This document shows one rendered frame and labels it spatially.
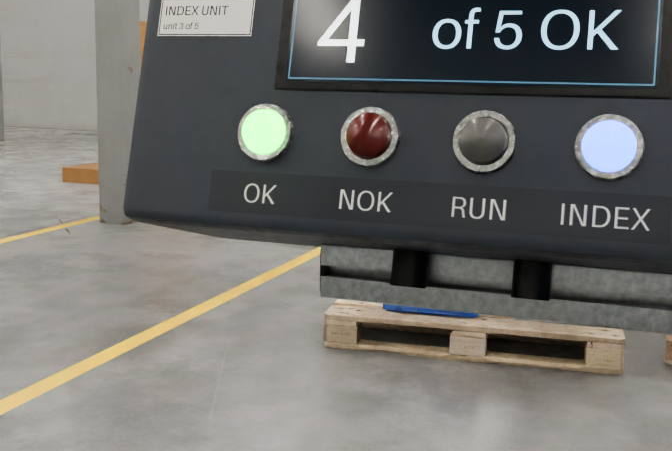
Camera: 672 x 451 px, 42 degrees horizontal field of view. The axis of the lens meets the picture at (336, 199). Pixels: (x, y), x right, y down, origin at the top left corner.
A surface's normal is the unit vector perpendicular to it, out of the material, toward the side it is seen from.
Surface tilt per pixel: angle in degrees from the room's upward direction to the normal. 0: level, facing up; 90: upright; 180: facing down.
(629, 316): 90
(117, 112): 90
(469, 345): 90
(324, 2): 75
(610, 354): 90
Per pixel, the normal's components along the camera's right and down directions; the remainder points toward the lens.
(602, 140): -0.39, -0.16
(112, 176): -0.36, 0.13
